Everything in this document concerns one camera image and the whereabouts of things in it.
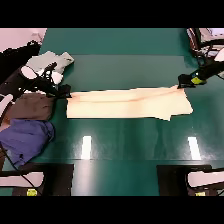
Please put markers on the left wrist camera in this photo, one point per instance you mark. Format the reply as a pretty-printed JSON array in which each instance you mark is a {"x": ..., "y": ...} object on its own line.
[{"x": 50, "y": 71}]

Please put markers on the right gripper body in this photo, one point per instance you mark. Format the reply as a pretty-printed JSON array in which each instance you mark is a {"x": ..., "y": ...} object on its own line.
[{"x": 185, "y": 80}]

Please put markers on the cream shirt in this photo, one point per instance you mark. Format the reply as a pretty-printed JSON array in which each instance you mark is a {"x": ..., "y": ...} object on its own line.
[{"x": 130, "y": 106}]

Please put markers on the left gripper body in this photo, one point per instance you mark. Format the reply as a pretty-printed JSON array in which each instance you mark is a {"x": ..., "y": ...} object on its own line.
[{"x": 63, "y": 91}]

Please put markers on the brown garment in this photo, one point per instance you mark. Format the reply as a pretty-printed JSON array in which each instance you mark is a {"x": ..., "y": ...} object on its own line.
[{"x": 31, "y": 107}]

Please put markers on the blue garment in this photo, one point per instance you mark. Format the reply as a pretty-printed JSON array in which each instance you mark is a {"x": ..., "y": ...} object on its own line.
[{"x": 25, "y": 138}]

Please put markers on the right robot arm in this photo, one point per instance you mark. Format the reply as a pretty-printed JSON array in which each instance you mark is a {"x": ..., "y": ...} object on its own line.
[{"x": 210, "y": 68}]

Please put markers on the grey garment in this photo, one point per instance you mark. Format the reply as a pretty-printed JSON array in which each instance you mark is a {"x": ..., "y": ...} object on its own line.
[{"x": 50, "y": 60}]

